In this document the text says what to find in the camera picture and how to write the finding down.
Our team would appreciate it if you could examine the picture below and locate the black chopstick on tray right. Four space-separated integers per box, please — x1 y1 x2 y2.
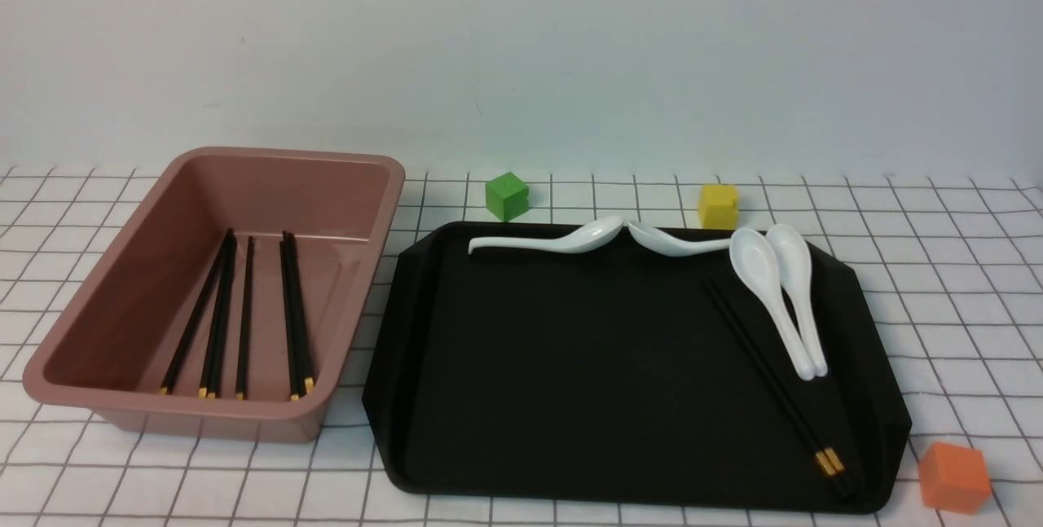
709 278 858 497

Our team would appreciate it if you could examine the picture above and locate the black chopstick in bin rightmost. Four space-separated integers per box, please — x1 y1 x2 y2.
282 231 315 397

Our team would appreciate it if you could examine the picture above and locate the black plastic serving tray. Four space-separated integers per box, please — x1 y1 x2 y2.
362 222 912 516

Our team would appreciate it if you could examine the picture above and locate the black chopstick on tray left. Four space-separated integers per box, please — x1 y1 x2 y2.
703 279 856 500

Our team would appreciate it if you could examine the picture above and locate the green cube block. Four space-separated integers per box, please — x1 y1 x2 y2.
485 172 530 222

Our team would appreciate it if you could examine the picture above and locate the black chopstick in bin leftmost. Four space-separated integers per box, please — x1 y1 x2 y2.
159 229 234 396

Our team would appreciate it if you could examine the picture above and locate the black chopstick in bin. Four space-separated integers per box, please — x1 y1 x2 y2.
159 229 234 396
204 233 237 398
278 239 301 402
235 236 256 400
282 231 315 397
198 229 237 398

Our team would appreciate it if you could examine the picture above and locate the white ceramic spoon large bowl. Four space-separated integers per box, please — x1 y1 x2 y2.
729 227 815 381

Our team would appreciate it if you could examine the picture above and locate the pink rectangular plastic bin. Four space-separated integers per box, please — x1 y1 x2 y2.
23 146 405 442

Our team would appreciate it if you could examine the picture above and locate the yellow cube block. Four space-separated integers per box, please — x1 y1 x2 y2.
697 184 739 231

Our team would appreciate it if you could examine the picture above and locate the black chopstick on tray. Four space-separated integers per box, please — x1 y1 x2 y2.
709 278 858 497
703 279 856 500

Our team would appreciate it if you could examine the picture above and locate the white grid tablecloth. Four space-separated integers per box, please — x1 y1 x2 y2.
1 162 1042 526

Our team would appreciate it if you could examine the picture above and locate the white ceramic spoon far left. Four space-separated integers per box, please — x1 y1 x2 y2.
467 215 625 255

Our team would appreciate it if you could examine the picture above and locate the orange cube block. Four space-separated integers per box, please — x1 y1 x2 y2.
918 441 992 516

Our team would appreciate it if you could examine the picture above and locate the white ceramic spoon rightmost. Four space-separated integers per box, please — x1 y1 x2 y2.
766 223 830 378

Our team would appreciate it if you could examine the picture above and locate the white ceramic spoon middle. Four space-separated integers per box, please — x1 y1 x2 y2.
627 222 730 257

